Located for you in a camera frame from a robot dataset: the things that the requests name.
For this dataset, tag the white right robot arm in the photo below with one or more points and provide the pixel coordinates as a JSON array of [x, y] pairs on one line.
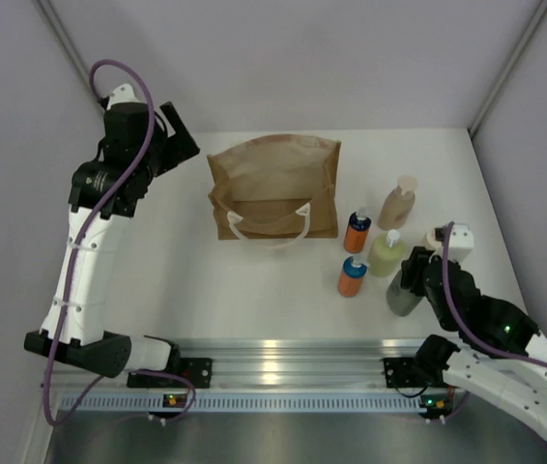
[[502, 355]]

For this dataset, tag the beige round pump bottle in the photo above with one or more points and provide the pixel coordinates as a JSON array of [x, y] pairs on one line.
[[398, 204]]

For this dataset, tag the left aluminium frame post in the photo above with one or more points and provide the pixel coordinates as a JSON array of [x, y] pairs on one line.
[[61, 35]]

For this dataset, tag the aluminium mounting rail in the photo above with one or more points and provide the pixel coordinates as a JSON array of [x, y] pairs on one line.
[[310, 364]]

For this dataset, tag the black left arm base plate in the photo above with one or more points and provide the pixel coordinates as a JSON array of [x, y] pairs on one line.
[[198, 371]]

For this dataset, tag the orange bottle blue cap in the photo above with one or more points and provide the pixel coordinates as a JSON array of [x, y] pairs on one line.
[[353, 271]]

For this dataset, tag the perforated grey cable duct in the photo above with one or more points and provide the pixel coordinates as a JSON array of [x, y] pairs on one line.
[[215, 402]]

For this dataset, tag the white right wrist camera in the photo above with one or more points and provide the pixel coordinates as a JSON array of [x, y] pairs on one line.
[[461, 241]]

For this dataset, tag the right aluminium frame post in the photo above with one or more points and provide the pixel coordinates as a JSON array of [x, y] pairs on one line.
[[512, 61]]

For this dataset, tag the yellow-green pump bottle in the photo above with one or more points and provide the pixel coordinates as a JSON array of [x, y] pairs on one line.
[[386, 253]]

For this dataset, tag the olive bottle beige cap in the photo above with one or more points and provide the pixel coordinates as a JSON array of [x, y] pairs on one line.
[[401, 302]]

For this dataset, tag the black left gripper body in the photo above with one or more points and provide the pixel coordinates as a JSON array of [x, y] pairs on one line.
[[167, 152]]

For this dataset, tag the cream pump bottle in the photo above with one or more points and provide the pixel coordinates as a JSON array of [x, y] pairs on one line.
[[430, 242]]

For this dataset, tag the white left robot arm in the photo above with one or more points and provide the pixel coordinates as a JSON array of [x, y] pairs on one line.
[[103, 198]]

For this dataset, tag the aluminium frame post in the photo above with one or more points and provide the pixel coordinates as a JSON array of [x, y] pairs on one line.
[[61, 35], [512, 61]]

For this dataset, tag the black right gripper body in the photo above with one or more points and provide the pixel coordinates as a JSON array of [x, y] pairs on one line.
[[414, 279]]

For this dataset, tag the orange bottle dark cap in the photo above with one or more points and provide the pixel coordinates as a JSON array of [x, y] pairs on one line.
[[357, 231]]

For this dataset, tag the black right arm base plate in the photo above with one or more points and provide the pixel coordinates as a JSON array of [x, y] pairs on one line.
[[403, 373]]

